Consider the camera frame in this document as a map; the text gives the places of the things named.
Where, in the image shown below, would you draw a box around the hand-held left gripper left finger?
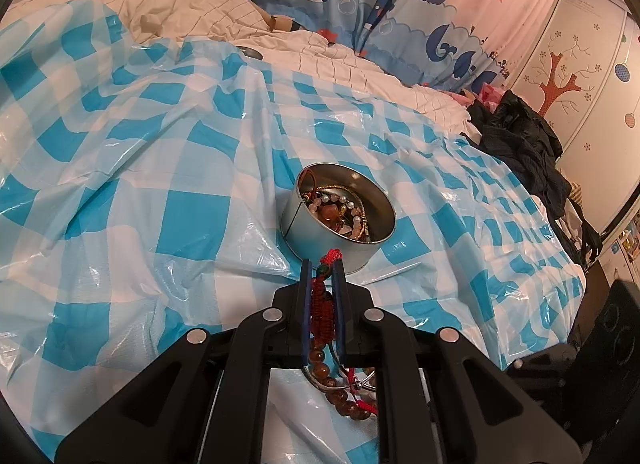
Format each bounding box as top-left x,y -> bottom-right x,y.
54,258 -> 313,464

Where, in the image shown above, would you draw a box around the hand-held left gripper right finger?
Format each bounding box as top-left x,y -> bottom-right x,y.
333,261 -> 584,464

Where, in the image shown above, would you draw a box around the red cord brown bead bracelet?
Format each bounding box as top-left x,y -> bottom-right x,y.
304,249 -> 382,421

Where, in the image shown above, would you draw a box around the round metal tin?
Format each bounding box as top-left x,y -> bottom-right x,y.
281,163 -> 397,275

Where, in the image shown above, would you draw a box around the blue checkered plastic sheet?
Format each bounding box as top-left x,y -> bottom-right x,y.
0,0 -> 587,464

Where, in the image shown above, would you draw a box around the pile of black clothes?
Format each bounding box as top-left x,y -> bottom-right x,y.
460,89 -> 605,271

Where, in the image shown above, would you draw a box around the black boxy object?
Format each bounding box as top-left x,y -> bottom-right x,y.
504,278 -> 640,447

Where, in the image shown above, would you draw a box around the pink cloth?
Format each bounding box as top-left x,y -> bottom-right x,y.
450,84 -> 507,108

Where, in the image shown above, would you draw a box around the small brown object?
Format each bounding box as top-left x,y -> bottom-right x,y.
265,14 -> 302,33

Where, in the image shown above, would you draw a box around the colourful stickers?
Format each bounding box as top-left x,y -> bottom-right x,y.
609,221 -> 640,261

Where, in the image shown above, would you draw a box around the white quilt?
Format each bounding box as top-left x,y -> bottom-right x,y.
0,0 -> 474,134

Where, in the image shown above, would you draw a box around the wardrobe with tree sticker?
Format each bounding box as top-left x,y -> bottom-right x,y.
509,0 -> 640,227

